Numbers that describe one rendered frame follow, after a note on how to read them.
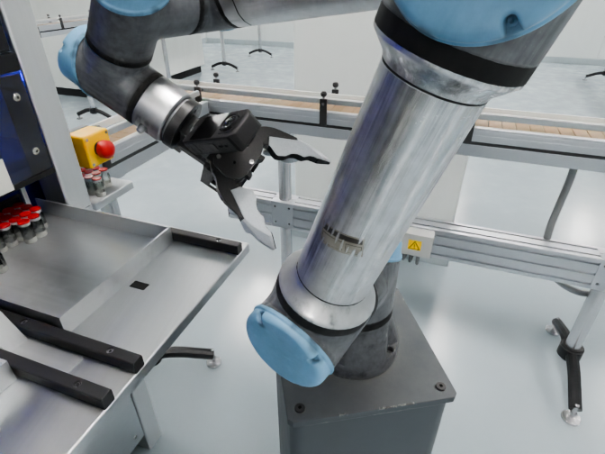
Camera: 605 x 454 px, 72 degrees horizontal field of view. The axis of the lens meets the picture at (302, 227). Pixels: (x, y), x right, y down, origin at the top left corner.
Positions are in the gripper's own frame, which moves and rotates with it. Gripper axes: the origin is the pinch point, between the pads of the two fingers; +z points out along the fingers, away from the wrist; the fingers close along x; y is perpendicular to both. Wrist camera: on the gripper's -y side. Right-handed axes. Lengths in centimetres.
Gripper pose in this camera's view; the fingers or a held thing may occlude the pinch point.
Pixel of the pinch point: (306, 204)
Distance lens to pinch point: 55.5
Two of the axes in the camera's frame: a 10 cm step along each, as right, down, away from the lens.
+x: -4.9, 8.0, -3.5
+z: 8.2, 5.6, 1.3
